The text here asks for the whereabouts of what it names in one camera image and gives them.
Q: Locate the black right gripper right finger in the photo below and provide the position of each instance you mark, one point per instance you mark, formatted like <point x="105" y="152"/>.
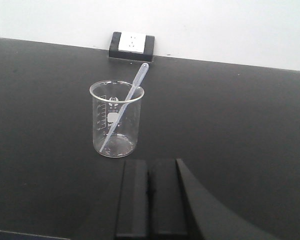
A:
<point x="183" y="209"/>

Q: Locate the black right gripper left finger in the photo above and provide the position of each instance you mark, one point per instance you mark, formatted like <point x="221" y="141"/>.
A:
<point x="133" y="210"/>

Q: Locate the clear glass beaker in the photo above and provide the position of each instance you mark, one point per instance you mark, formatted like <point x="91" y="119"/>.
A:
<point x="115" y="117"/>

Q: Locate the clear plastic pipette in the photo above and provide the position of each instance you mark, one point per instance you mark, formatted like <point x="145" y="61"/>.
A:
<point x="135" y="84"/>

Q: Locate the black and white wall socket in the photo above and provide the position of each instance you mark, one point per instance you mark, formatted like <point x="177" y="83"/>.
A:
<point x="132" y="46"/>

